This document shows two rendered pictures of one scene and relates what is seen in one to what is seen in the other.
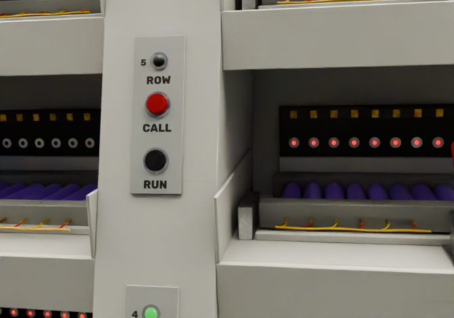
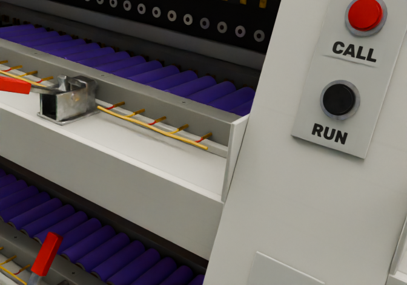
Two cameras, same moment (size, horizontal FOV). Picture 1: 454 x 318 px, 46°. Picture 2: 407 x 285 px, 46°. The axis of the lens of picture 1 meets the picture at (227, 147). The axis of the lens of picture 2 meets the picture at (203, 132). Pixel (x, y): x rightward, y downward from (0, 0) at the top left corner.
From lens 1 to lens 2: 16 cm
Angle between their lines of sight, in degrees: 23
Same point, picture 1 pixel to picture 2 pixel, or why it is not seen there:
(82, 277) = (205, 218)
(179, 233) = (345, 212)
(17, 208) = (156, 103)
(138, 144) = (319, 69)
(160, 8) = not seen: outside the picture
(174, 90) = not seen: outside the picture
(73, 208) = (218, 121)
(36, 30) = not seen: outside the picture
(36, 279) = (154, 199)
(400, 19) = not seen: outside the picture
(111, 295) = (234, 255)
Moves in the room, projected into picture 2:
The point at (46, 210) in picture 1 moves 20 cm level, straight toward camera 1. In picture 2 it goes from (188, 114) to (143, 192)
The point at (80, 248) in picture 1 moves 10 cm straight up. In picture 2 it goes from (212, 178) to (255, 22)
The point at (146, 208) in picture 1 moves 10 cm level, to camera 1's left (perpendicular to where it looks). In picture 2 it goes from (307, 161) to (143, 109)
